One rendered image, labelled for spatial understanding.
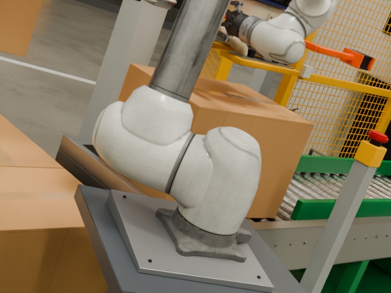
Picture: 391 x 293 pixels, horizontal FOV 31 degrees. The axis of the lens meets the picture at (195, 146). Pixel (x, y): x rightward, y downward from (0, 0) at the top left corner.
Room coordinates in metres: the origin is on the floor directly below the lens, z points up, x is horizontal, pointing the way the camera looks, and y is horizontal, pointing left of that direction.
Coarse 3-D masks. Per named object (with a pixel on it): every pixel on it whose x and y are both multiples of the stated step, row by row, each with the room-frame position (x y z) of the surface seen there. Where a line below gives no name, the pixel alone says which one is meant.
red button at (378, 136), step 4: (368, 132) 2.36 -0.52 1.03; (372, 132) 2.34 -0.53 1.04; (376, 132) 2.36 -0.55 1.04; (372, 136) 2.33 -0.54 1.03; (376, 136) 2.32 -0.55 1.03; (380, 136) 2.33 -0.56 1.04; (384, 136) 2.34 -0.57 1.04; (372, 140) 2.34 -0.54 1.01; (376, 140) 2.33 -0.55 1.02; (380, 140) 2.32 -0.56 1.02; (384, 140) 2.33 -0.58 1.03; (372, 144) 2.34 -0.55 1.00; (376, 144) 2.34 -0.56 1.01; (380, 144) 2.34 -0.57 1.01
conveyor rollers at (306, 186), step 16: (304, 176) 3.42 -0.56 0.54; (320, 176) 3.50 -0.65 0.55; (336, 176) 3.63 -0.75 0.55; (384, 176) 4.05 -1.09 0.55; (288, 192) 3.03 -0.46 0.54; (304, 192) 3.10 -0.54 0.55; (320, 192) 3.24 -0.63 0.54; (336, 192) 3.31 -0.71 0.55; (368, 192) 3.58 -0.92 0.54; (384, 192) 3.72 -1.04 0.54; (288, 208) 2.81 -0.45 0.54
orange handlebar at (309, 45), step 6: (174, 0) 2.20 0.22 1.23; (306, 42) 2.42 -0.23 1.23; (312, 48) 2.40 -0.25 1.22; (318, 48) 2.40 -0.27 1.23; (324, 48) 2.41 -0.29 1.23; (324, 54) 2.43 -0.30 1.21; (330, 54) 2.45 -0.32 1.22; (336, 54) 2.47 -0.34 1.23; (342, 54) 2.50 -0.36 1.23; (348, 54) 2.53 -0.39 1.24
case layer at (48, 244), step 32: (0, 128) 2.47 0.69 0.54; (0, 160) 2.18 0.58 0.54; (32, 160) 2.28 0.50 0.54; (0, 192) 1.94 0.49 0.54; (32, 192) 2.02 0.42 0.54; (64, 192) 2.11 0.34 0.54; (0, 224) 1.74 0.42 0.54; (32, 224) 1.81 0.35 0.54; (64, 224) 1.89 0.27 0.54; (0, 256) 1.73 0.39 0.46; (32, 256) 1.81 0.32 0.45; (64, 256) 1.90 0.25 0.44; (96, 256) 1.99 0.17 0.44; (0, 288) 1.76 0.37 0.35; (32, 288) 1.84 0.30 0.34; (64, 288) 1.93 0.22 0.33; (96, 288) 2.02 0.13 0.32
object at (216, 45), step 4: (216, 36) 2.54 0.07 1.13; (212, 44) 2.48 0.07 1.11; (216, 44) 2.50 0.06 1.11; (220, 44) 2.51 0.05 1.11; (224, 44) 2.54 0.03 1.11; (216, 48) 2.51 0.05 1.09; (220, 48) 2.52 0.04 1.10; (224, 48) 2.53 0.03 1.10; (228, 48) 2.55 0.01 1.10; (232, 48) 2.56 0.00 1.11; (260, 56) 2.69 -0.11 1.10
